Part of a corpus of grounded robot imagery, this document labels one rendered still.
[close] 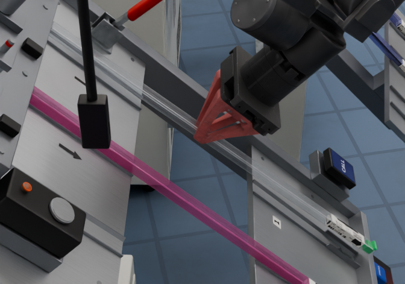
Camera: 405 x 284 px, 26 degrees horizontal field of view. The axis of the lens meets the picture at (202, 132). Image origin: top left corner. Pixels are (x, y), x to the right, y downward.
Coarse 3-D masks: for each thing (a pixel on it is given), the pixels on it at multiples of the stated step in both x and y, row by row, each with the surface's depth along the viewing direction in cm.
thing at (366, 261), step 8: (352, 216) 120; (360, 216) 119; (352, 224) 119; (360, 224) 118; (360, 232) 117; (368, 232) 117; (360, 256) 114; (368, 256) 113; (360, 264) 113; (368, 264) 112; (360, 272) 112; (368, 272) 111; (360, 280) 112; (368, 280) 110; (376, 280) 111
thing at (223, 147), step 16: (64, 32) 93; (80, 48) 94; (96, 64) 95; (112, 64) 96; (128, 80) 96; (144, 96) 98; (160, 96) 99; (176, 112) 99; (192, 128) 101; (208, 144) 102; (224, 144) 102; (240, 160) 103; (256, 176) 105; (272, 176) 106; (288, 192) 107; (304, 208) 108; (320, 208) 109; (368, 240) 113
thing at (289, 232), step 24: (264, 192) 108; (312, 192) 117; (264, 216) 104; (288, 216) 108; (312, 216) 113; (336, 216) 118; (264, 240) 101; (288, 240) 105; (312, 240) 110; (336, 240) 114; (312, 264) 106; (336, 264) 110
